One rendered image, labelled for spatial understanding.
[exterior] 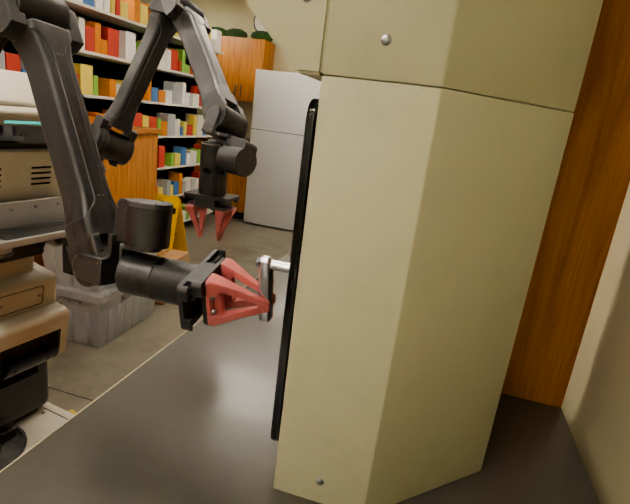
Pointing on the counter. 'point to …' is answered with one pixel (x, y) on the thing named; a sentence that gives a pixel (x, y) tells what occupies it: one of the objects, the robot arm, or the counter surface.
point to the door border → (297, 267)
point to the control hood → (297, 30)
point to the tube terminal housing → (422, 235)
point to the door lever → (268, 280)
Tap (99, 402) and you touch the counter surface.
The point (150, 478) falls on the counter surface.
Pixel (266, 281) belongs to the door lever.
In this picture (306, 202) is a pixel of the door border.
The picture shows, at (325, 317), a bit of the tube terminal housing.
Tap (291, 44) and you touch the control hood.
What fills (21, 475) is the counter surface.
